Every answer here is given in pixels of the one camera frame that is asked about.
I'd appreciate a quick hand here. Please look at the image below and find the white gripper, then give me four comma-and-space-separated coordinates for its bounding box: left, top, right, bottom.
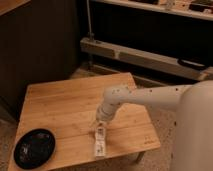
90, 106, 115, 128

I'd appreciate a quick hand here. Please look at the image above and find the grey metal beam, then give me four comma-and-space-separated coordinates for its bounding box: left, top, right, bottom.
80, 37, 213, 81

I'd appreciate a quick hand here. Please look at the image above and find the light wooden table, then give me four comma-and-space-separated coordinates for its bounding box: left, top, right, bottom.
16, 73, 160, 171

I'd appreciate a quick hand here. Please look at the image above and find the clear labelled plastic bottle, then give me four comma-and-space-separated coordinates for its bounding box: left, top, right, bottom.
94, 123, 106, 157

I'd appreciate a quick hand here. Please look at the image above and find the black handle on beam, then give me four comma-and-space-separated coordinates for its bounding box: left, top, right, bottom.
177, 59, 208, 71

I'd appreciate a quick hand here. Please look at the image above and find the vertical metal pole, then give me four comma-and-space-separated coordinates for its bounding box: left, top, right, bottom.
86, 0, 94, 41

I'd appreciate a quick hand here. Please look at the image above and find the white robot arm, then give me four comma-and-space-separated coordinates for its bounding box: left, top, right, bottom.
95, 80, 213, 171

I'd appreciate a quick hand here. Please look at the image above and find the wooden shelf with items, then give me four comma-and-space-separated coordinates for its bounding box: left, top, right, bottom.
92, 0, 213, 21

